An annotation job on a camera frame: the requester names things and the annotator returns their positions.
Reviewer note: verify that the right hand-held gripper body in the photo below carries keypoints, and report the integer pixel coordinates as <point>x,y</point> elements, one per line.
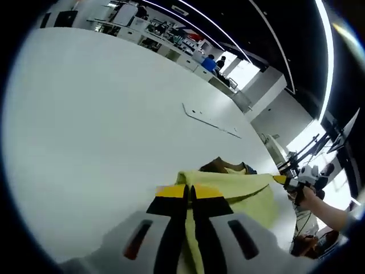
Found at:
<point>306,175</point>

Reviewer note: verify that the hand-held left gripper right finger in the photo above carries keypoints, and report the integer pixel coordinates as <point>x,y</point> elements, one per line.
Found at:
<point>216,228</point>

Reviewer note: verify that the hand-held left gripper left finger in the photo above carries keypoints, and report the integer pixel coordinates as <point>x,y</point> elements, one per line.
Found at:
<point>159,228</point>

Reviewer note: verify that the yellow and blue garment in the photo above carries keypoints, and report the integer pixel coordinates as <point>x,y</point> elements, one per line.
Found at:
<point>245,188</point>

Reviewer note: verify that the person's right hand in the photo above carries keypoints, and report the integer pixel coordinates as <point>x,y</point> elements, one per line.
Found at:
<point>307,198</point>

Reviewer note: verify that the flat white strip with holes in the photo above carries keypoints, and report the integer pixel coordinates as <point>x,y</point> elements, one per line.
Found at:
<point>211,122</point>

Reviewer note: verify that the white storage box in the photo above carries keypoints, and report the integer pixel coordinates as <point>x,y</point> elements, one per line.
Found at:
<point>125,14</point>

